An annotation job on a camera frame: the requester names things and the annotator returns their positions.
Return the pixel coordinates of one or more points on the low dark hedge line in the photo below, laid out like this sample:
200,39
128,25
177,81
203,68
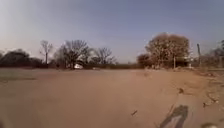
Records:
113,66

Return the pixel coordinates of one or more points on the smaller bare tree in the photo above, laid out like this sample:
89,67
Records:
104,55

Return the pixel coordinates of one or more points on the small brown tree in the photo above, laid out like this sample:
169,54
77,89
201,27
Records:
144,60

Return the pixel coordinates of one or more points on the white building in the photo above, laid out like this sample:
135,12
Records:
78,66

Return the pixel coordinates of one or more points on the brown dirt ground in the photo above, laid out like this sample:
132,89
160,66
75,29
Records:
100,96

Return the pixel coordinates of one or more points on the large bare tree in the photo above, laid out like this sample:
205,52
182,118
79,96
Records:
74,53

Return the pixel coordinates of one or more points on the large brown-leaved tree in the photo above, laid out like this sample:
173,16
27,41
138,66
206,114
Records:
166,48

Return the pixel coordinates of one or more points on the short pale pole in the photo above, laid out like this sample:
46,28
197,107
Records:
174,62

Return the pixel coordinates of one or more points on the slim bare tree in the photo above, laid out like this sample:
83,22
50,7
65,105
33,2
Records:
46,50

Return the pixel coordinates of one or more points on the tall pole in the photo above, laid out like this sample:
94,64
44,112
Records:
199,55

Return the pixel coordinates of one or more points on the dark clump of trees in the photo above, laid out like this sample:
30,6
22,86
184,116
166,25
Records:
15,59

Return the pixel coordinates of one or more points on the clump of brown trees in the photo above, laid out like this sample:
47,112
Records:
215,57

